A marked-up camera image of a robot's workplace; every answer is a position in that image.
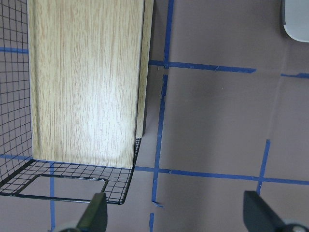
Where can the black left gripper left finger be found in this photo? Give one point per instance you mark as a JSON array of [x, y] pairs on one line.
[[95, 217]]

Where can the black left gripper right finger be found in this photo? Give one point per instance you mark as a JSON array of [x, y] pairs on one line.
[[259, 217]]

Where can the white two-slot toaster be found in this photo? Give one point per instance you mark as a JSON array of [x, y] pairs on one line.
[[295, 19]]

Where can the light wooden board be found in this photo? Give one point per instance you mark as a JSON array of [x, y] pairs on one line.
[[88, 63]]

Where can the black wire mesh basket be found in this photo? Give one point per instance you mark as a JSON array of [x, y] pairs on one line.
[[18, 168]]

